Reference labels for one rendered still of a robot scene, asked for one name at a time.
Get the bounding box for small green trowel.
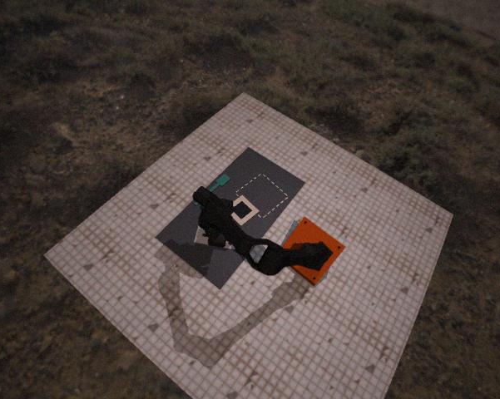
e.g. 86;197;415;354
194;174;230;206

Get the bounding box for beige square tile with dark centre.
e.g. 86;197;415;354
231;195;259;226

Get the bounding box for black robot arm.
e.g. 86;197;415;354
192;186;333;275

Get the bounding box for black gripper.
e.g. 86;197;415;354
208;199;234;248

